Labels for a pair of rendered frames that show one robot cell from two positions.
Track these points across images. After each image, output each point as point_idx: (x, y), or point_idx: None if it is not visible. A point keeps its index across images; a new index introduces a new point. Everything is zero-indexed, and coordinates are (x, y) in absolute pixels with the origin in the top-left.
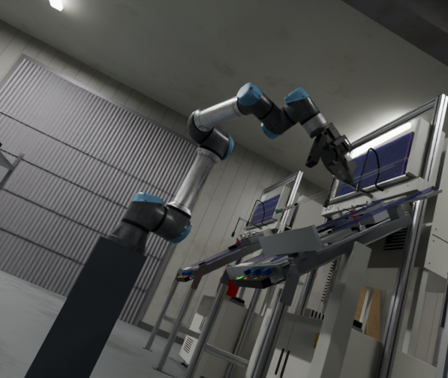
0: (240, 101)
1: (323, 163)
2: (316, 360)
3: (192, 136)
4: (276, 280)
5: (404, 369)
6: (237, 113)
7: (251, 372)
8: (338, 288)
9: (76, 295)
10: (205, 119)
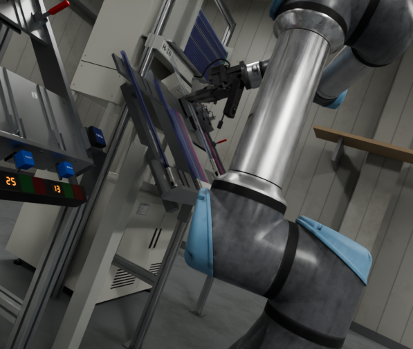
0: (334, 107)
1: (212, 88)
2: (108, 253)
3: (375, 50)
4: (50, 169)
5: None
6: (326, 96)
7: (34, 311)
8: (133, 192)
9: None
10: (366, 72)
